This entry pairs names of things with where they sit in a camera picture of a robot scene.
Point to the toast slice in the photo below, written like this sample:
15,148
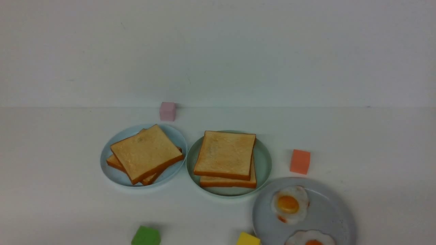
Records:
207,181
112,161
225,154
146,153

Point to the pink cube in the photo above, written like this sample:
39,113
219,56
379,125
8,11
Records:
167,111

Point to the mint green centre plate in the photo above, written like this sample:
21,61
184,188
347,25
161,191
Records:
263,166

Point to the orange cube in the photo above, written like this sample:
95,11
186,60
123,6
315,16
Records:
300,161

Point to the fried egg middle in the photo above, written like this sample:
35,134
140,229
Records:
290,204

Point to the fried egg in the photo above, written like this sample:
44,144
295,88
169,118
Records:
310,237
290,204

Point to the light blue bread plate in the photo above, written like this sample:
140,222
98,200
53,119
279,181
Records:
120,178

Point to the yellow cube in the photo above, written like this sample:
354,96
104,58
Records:
247,239

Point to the green cube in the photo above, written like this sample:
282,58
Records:
146,236

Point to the grey egg plate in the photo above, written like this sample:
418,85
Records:
326,213

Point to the fried egg bottom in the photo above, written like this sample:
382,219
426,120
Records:
310,237

